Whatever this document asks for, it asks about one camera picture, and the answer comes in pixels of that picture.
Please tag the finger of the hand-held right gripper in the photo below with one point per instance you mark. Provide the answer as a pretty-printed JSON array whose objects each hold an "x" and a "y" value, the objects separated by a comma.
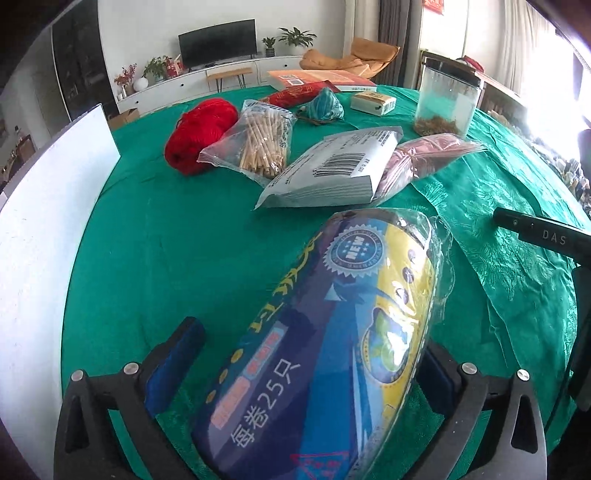
[{"x": 512, "y": 221}]

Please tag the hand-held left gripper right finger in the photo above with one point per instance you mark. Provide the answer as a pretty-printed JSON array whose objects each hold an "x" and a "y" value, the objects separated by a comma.
[{"x": 438, "y": 383}]

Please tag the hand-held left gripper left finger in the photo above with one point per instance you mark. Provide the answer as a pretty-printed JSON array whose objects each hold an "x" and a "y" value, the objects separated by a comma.
[{"x": 175, "y": 364}]

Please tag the blue yellow bag roll packet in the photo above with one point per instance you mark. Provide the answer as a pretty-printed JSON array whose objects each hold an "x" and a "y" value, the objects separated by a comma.
[{"x": 323, "y": 346}]

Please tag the white cardboard box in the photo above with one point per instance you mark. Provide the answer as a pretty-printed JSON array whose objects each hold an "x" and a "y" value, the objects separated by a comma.
[{"x": 46, "y": 230}]

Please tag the teal fabric sachet pouch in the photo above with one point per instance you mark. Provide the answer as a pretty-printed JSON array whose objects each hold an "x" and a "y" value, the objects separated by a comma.
[{"x": 323, "y": 106}]

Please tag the red yarn ball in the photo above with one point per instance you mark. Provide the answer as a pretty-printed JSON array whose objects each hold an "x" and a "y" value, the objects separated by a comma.
[{"x": 198, "y": 129}]

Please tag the cluttered pile of household things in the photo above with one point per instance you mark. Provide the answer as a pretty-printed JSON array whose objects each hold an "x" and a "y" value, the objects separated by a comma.
[{"x": 568, "y": 170}]

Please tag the clear packet of pink strips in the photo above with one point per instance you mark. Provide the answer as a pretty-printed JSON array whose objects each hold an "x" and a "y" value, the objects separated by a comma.
[{"x": 415, "y": 159}]

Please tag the green satin tablecloth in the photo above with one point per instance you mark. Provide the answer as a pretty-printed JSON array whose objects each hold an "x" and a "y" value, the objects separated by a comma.
[{"x": 161, "y": 230}]

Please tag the clear jar with black lid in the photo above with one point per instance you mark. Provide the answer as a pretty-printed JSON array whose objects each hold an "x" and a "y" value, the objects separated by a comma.
[{"x": 443, "y": 97}]

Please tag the red cloth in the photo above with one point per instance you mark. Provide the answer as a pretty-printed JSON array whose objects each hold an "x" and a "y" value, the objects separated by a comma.
[{"x": 472, "y": 62}]

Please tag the white sheer curtain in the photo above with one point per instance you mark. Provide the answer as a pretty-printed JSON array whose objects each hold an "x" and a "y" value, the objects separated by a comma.
[{"x": 526, "y": 41}]

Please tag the small cream carton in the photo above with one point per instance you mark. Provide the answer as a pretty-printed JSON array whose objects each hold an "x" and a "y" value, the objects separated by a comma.
[{"x": 369, "y": 101}]

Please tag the white packet with barcode label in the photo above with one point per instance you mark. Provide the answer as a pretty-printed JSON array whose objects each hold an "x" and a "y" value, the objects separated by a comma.
[{"x": 323, "y": 175}]

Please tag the orange lounge chair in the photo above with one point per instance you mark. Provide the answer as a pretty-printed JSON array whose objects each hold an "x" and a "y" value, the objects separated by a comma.
[{"x": 364, "y": 53}]

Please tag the grey curtain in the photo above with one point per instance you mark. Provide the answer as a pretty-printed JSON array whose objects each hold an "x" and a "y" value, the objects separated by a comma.
[{"x": 397, "y": 27}]

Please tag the bag of wooden cotton swabs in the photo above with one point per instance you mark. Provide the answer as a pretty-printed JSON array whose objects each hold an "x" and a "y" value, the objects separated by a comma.
[{"x": 263, "y": 143}]

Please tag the orange book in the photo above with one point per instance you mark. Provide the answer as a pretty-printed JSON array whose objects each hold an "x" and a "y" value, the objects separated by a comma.
[{"x": 323, "y": 76}]

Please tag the brown cardboard box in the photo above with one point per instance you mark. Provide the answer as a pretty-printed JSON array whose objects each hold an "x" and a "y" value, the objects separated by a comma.
[{"x": 122, "y": 119}]

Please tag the red flat packet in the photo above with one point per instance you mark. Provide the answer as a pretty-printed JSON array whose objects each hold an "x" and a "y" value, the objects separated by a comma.
[{"x": 295, "y": 94}]

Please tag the white television cabinet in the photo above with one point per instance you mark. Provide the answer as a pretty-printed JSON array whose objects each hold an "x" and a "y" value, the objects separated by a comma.
[{"x": 184, "y": 85}]

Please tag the large green potted plant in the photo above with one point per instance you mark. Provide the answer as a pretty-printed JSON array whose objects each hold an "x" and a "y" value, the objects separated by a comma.
[{"x": 298, "y": 38}]

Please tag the white round vase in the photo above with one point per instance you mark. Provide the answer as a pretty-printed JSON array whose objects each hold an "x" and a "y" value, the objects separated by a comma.
[{"x": 141, "y": 84}]

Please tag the red flower arrangement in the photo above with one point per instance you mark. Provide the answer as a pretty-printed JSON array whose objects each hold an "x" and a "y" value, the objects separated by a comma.
[{"x": 124, "y": 78}]

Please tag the red gift box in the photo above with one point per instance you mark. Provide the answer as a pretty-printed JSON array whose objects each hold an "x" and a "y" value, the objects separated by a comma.
[{"x": 174, "y": 68}]

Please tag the wooden stool with metal legs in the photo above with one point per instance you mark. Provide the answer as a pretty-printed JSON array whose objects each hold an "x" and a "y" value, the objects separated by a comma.
[{"x": 228, "y": 73}]

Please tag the bushy green potted plant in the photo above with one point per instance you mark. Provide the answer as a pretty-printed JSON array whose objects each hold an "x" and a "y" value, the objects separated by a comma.
[{"x": 156, "y": 68}]

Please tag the small potted plant dark pot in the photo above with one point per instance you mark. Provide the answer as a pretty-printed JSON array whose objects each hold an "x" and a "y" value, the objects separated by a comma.
[{"x": 269, "y": 46}]

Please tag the dark display cabinet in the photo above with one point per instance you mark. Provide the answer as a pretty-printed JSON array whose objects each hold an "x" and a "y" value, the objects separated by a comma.
[{"x": 83, "y": 60}]

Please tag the black television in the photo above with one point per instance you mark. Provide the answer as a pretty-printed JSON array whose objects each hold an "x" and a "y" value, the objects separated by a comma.
[{"x": 217, "y": 44}]

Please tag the red wall hanging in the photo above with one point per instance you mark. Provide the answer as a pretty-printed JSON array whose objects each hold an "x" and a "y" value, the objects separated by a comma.
[{"x": 434, "y": 4}]

